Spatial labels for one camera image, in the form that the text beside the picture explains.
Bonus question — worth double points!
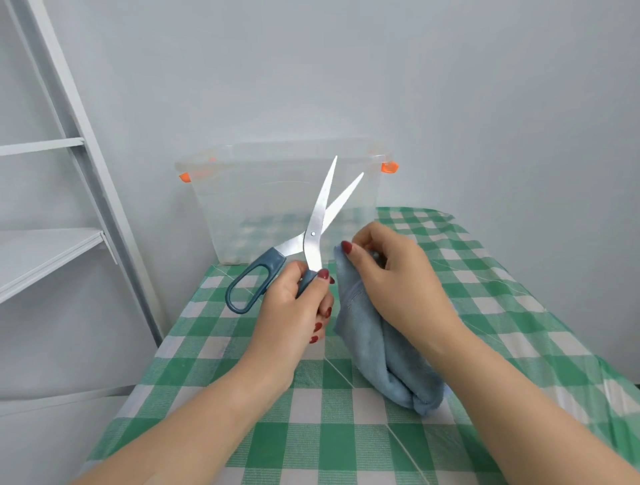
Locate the blue microfibre cloth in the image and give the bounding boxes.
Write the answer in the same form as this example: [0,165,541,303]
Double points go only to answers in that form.
[332,244,446,416]

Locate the person's right forearm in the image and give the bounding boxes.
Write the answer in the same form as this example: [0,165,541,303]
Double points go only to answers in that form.
[435,329,640,485]

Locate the blue handled steel scissors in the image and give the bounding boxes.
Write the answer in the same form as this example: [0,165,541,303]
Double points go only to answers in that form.
[225,155,365,314]

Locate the person's left hand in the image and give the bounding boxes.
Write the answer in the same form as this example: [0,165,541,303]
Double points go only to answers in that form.
[235,259,336,398]

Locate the person's right hand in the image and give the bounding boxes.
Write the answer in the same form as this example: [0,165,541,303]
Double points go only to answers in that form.
[341,221,469,363]

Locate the clear plastic storage box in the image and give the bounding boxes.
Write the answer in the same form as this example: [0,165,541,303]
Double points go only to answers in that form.
[173,139,400,266]

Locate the white metal shelf rack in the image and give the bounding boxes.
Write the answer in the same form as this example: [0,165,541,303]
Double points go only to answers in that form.
[0,0,166,416]

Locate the person's left forearm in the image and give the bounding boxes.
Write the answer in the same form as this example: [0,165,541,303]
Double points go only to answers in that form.
[69,357,291,485]

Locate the green white checkered tablecloth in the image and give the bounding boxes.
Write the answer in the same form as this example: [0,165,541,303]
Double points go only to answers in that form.
[77,207,640,485]

